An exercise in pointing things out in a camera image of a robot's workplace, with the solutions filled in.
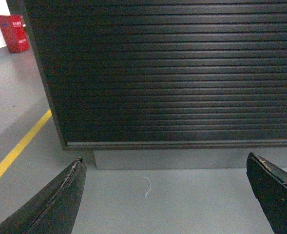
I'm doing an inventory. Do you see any red fire extinguisher box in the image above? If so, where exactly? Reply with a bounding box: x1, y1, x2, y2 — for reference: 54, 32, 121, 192
0, 15, 30, 53

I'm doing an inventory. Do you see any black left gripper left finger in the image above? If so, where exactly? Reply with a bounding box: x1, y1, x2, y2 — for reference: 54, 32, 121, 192
0, 158, 86, 234

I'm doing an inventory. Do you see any black slatted checkout counter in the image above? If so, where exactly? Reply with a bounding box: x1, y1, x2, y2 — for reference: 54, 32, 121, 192
14, 0, 287, 169

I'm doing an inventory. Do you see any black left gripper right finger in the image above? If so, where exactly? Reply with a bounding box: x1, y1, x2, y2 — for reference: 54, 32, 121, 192
246, 152, 287, 234

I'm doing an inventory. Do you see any white string scrap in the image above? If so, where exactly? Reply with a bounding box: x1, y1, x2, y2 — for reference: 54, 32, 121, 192
143, 176, 152, 199

